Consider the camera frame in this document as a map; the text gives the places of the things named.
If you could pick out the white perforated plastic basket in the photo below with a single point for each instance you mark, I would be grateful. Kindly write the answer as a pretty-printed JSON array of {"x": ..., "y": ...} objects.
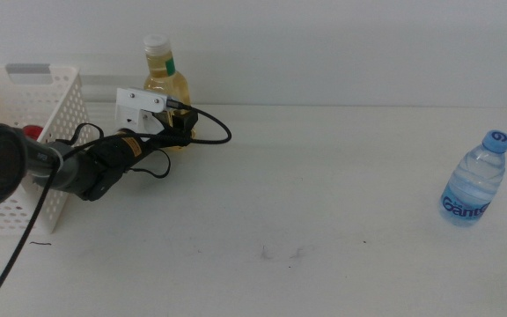
[{"x": 66, "y": 105}]

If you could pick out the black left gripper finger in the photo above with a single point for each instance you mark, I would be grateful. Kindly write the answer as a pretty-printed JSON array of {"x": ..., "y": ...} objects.
[{"x": 187, "y": 120}]

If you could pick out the clear water bottle blue cap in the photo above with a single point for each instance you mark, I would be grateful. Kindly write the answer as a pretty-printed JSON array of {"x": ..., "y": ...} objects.
[{"x": 473, "y": 185}]

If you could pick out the red soda can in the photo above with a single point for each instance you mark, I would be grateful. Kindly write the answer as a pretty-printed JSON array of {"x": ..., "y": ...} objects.
[{"x": 32, "y": 132}]

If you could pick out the yellow tea bottle white cap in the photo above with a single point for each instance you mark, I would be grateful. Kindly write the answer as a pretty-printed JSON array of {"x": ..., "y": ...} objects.
[{"x": 167, "y": 81}]

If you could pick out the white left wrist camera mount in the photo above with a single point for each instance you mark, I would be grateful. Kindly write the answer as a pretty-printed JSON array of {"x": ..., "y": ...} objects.
[{"x": 141, "y": 103}]

